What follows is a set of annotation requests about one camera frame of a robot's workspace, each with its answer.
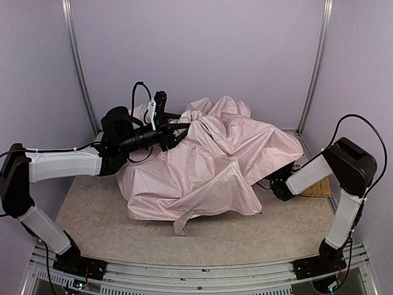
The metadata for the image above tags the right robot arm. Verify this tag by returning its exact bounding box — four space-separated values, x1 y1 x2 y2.
265 137 378 251

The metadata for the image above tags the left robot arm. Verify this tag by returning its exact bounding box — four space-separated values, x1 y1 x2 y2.
1 106 190 256

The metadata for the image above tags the woven bamboo tray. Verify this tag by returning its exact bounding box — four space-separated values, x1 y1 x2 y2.
287 162 332 197

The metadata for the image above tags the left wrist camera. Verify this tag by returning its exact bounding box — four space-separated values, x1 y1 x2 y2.
144 91 167 130

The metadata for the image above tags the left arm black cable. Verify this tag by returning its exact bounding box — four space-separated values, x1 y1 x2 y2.
131 81 154 124

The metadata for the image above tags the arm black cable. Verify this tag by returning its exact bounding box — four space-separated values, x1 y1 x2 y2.
131 81 154 124
334 114 388 197

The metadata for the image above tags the aluminium front rail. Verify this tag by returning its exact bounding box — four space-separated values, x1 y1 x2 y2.
17 243 381 294

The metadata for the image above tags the right aluminium frame post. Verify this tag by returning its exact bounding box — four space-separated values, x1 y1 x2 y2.
297 0 333 136

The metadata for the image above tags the aluminium frame post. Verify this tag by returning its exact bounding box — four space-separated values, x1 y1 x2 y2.
297 0 333 136
61 0 100 136

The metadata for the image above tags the left aluminium frame post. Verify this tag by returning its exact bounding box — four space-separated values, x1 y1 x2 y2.
61 0 100 136

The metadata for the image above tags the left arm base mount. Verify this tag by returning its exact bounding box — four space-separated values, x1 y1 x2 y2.
53 254 107 281

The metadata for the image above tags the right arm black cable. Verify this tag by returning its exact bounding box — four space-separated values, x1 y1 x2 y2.
334 114 388 197

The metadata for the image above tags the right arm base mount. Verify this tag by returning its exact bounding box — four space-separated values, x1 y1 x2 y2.
292 254 346 280

